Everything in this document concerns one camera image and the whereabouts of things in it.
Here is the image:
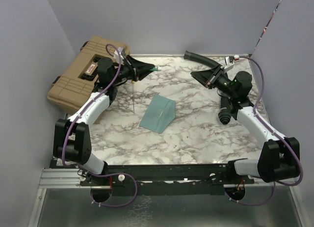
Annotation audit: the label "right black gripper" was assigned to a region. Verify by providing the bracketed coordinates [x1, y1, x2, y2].
[190, 64, 236, 98]

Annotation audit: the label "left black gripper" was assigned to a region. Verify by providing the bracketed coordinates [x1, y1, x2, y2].
[112, 55, 156, 85]

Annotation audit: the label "green white glue stick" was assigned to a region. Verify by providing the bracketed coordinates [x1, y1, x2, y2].
[151, 67, 161, 71]

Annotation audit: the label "teal paper envelope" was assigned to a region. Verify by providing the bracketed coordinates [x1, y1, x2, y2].
[139, 94, 176, 134]

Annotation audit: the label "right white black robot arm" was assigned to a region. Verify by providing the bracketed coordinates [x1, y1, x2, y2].
[191, 66, 301, 183]

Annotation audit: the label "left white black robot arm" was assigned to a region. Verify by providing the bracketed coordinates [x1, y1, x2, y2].
[53, 55, 157, 185]

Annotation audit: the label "tan plastic tool case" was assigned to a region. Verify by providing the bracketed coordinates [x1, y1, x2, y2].
[47, 36, 130, 114]

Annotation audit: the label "yellow handled thin screwdriver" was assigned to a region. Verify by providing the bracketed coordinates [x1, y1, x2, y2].
[131, 81, 135, 114]

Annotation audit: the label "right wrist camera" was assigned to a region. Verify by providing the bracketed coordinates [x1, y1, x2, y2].
[224, 55, 240, 72]

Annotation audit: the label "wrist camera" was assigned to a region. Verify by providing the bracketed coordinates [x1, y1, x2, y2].
[115, 47, 127, 59]
[224, 55, 240, 72]

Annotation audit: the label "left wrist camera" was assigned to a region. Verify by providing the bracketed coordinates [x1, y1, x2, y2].
[115, 47, 127, 59]

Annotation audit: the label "black corrugated hose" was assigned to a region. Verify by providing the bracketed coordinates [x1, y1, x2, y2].
[183, 50, 232, 125]

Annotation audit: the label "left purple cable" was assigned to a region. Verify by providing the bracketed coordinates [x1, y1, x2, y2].
[61, 44, 138, 208]

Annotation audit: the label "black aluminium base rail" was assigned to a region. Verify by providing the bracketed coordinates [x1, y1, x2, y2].
[38, 163, 299, 197]

